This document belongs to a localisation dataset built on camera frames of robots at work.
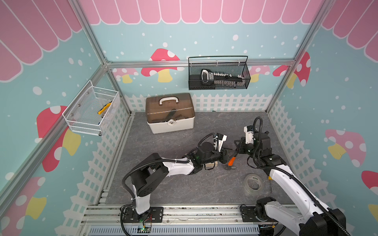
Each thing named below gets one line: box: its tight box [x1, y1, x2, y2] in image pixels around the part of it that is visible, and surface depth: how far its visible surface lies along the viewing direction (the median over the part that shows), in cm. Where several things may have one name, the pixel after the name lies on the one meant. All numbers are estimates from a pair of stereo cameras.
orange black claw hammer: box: [223, 149, 239, 171], surface depth 87 cm
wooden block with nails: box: [205, 160, 219, 168], surface depth 76 cm
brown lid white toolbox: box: [145, 92, 196, 134], surface depth 100 cm
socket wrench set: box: [200, 68, 247, 87], surface depth 91 cm
